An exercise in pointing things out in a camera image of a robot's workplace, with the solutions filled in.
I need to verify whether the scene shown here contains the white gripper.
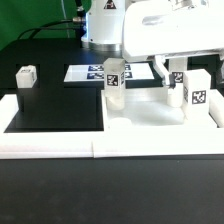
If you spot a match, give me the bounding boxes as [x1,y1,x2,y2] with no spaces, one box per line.
[122,0,224,88]

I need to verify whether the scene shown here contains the white square table top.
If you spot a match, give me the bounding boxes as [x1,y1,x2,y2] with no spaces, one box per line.
[101,87,217,130]

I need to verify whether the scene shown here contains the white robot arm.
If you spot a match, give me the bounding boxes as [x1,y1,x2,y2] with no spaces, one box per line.
[82,0,224,86]

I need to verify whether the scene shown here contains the white sheet with fiducial markers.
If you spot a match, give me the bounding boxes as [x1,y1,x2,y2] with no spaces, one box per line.
[64,63,154,83]

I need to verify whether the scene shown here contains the white U-shaped obstacle fence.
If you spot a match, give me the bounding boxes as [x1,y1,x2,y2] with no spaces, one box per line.
[0,88,224,159]

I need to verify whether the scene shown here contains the black cable connector upright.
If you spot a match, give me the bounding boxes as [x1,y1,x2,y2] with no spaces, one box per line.
[75,0,85,18]

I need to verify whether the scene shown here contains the black cable thick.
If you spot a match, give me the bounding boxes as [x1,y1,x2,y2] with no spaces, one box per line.
[17,17,86,40]

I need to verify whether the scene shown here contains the thin white cable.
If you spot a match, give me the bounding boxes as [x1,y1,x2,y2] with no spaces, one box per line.
[59,0,71,39]

